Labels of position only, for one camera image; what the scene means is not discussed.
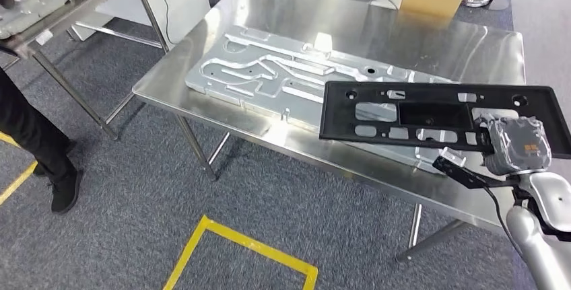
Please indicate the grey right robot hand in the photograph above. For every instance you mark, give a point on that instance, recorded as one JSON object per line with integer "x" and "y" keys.
{"x": 517, "y": 145}

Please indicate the black plastic plate bracket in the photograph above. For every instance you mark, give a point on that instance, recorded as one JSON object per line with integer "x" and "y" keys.
{"x": 339, "y": 118}

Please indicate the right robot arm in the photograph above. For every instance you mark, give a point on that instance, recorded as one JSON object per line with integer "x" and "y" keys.
{"x": 544, "y": 234}

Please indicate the stainless steel workbench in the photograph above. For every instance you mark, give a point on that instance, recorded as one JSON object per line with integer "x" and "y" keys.
{"x": 401, "y": 47}

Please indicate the stamped sheet metal panel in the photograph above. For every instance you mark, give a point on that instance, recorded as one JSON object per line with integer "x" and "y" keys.
{"x": 31, "y": 7}
{"x": 250, "y": 69}

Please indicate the white cabinet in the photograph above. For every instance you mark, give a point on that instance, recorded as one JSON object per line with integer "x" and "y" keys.
{"x": 187, "y": 2}

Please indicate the stainless steel table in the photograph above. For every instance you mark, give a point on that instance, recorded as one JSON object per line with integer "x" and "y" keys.
{"x": 89, "y": 2}

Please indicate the person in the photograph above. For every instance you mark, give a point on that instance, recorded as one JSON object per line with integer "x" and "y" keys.
{"x": 31, "y": 136}

